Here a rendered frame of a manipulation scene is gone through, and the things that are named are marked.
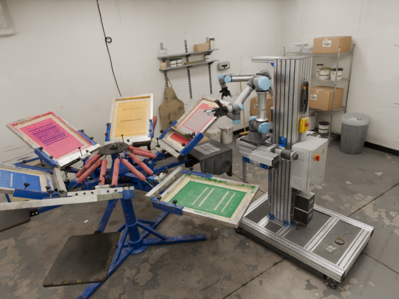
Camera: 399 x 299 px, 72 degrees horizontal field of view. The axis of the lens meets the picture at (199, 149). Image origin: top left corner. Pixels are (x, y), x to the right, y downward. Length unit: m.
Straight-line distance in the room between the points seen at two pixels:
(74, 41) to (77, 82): 0.60
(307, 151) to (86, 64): 3.51
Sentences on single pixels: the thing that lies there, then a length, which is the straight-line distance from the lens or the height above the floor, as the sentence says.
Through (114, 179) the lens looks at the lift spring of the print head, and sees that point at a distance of 2.68.
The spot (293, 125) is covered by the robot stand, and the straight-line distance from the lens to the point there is 2.78.
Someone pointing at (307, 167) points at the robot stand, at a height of 1.05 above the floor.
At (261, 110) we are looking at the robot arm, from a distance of 2.66.
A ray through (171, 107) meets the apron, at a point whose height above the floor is 1.02.
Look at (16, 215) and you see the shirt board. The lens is 3.06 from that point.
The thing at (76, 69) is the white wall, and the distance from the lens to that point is 4.77.
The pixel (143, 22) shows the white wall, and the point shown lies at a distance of 5.07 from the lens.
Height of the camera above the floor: 2.36
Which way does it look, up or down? 24 degrees down
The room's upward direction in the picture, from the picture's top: 6 degrees counter-clockwise
